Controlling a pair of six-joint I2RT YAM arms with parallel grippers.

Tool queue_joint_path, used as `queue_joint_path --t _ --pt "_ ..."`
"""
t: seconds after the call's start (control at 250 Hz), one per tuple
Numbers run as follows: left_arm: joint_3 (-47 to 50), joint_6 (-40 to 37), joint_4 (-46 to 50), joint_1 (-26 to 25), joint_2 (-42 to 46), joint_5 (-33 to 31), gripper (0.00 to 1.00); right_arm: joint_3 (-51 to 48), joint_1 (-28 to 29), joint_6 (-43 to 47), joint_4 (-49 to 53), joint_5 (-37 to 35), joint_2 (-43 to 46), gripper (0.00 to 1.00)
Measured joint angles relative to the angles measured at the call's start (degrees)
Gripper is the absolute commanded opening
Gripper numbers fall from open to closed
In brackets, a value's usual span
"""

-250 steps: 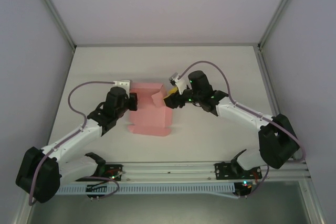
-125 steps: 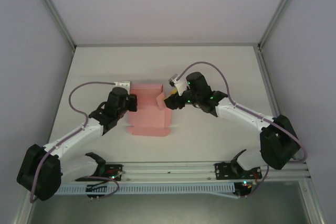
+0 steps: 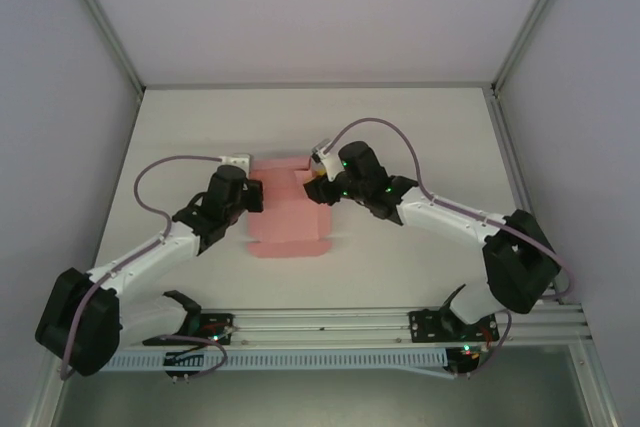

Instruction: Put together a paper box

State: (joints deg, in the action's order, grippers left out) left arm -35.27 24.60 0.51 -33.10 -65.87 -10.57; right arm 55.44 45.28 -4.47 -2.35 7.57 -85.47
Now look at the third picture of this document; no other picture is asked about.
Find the pink paper box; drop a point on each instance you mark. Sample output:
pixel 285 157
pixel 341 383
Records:
pixel 285 217

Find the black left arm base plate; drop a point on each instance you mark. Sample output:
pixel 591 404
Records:
pixel 220 324

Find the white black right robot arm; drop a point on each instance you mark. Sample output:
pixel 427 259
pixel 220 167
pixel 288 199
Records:
pixel 440 217

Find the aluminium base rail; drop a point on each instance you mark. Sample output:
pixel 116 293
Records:
pixel 325 322

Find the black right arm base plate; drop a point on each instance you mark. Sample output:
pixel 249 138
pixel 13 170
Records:
pixel 425 327

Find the aluminium horizontal frame bar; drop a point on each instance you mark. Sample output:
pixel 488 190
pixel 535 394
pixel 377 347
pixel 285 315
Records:
pixel 320 85

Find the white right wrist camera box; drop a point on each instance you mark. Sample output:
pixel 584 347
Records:
pixel 327 159

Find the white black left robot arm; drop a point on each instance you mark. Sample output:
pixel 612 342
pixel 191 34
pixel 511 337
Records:
pixel 150 257

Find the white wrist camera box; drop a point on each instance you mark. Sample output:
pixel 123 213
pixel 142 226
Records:
pixel 327 159
pixel 237 160

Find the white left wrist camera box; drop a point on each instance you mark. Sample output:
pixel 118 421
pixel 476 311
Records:
pixel 237 160

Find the black electronics box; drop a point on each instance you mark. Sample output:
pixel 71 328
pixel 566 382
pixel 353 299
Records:
pixel 465 359
pixel 182 362

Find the aluminium side rail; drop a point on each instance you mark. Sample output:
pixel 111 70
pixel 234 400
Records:
pixel 515 167

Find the aluminium frame leg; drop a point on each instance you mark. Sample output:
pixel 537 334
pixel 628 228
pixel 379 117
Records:
pixel 47 397
pixel 597 387

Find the aluminium frame corner post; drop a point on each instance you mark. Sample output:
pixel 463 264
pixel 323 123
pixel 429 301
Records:
pixel 537 22
pixel 102 22

